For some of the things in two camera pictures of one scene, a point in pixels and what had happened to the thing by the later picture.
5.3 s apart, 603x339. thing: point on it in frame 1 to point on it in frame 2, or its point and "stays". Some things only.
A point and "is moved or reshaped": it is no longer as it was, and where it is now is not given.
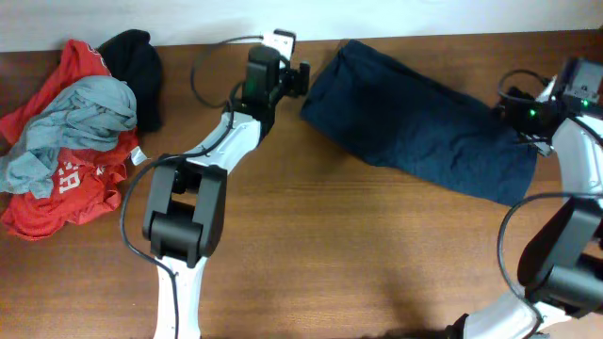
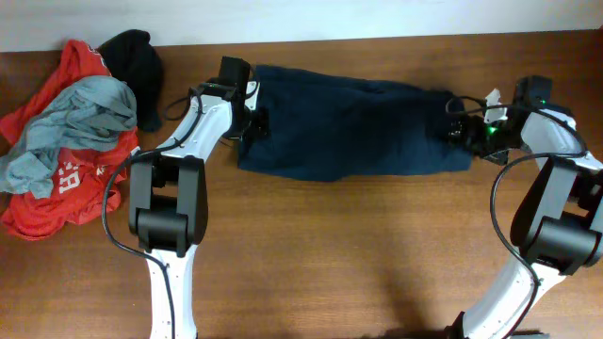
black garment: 131,58 stays
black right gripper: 513,112 to 472,138
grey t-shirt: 89,115 stays
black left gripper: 300,78 to 263,126
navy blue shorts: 399,117 is moved or reshaped
